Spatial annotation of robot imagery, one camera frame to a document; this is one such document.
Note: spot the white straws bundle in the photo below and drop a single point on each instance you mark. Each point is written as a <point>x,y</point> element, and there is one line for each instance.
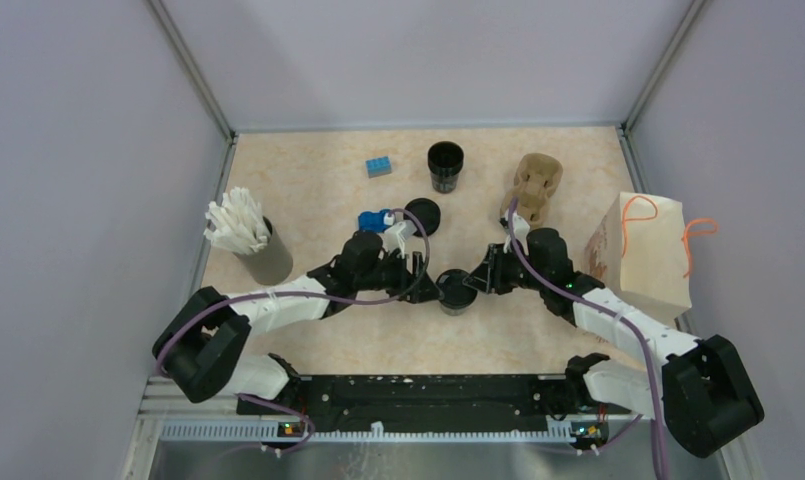
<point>236,223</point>

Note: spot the blue toy car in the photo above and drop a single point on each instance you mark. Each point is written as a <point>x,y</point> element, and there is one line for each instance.
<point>376,221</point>

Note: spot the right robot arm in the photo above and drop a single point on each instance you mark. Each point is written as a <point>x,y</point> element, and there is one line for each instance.
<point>699,389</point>

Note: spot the black cup lid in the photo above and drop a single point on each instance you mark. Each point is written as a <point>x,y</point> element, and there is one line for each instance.
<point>451,280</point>
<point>427,212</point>

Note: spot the brown cardboard cup carrier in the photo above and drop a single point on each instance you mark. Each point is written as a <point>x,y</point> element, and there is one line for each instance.
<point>536,180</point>

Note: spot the blue toy brick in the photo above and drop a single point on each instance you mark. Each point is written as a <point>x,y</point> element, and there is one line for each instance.
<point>378,166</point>

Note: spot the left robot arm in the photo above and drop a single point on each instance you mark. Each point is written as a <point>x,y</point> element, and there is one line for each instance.
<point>202,348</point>

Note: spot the grey straw holder cup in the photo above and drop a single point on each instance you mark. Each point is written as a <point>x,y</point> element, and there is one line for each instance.
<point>271,265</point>

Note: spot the single black coffee cup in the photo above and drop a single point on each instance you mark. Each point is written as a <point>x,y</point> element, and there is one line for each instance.
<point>454,303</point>

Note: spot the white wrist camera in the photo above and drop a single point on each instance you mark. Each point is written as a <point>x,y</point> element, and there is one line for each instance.
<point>396,236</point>
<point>517,229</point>

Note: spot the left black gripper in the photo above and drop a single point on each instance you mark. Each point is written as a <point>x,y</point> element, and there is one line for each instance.
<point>406,281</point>

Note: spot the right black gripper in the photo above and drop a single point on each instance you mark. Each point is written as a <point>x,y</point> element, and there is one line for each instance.
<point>500,260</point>

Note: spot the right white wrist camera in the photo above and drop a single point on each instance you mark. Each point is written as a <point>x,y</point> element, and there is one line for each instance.
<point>517,229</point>

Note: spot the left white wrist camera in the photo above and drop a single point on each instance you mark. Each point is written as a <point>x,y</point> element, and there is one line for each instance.
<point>396,236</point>

